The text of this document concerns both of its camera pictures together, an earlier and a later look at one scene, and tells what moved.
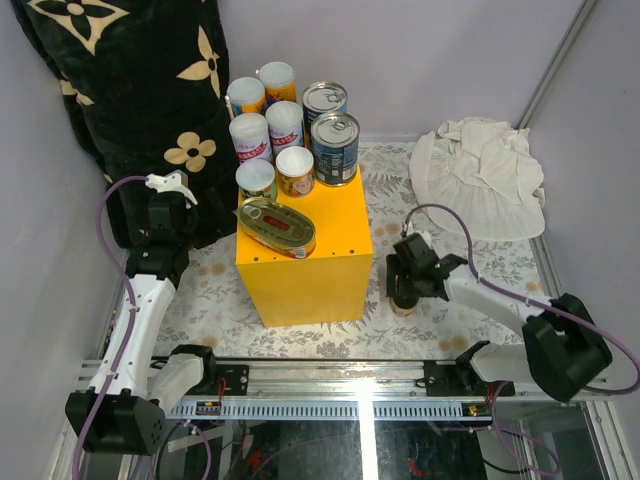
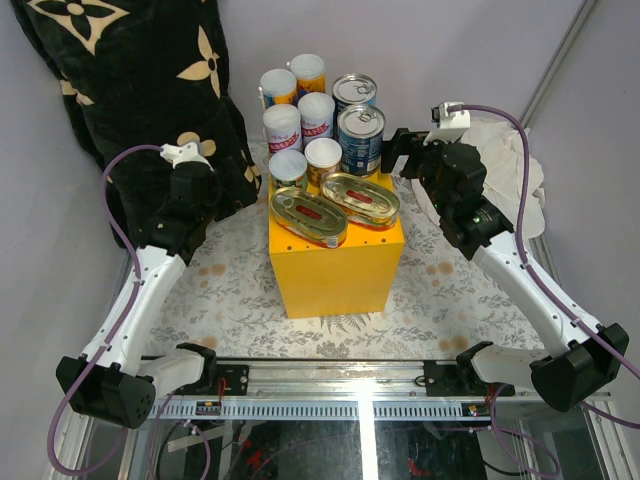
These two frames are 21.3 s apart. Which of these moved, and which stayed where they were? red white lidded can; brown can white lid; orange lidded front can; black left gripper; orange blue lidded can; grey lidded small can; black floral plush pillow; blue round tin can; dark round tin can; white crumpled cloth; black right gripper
Moved: black left gripper; orange lidded front can; dark round tin can; blue round tin can; orange blue lidded can; grey lidded small can; red white lidded can; brown can white lid; black right gripper
Stayed: black floral plush pillow; white crumpled cloth
